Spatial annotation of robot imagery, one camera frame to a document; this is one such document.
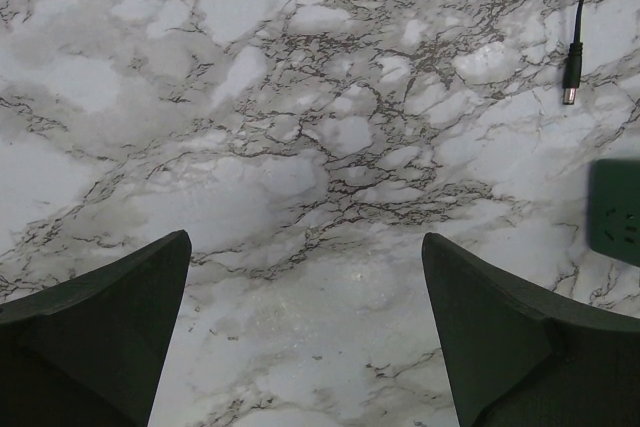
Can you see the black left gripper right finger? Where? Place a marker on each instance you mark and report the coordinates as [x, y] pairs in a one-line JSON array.
[[517, 354]]

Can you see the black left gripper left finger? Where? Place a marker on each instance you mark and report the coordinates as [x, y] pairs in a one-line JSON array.
[[90, 351]]

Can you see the dark green charger block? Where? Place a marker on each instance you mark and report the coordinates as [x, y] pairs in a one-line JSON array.
[[613, 209]]

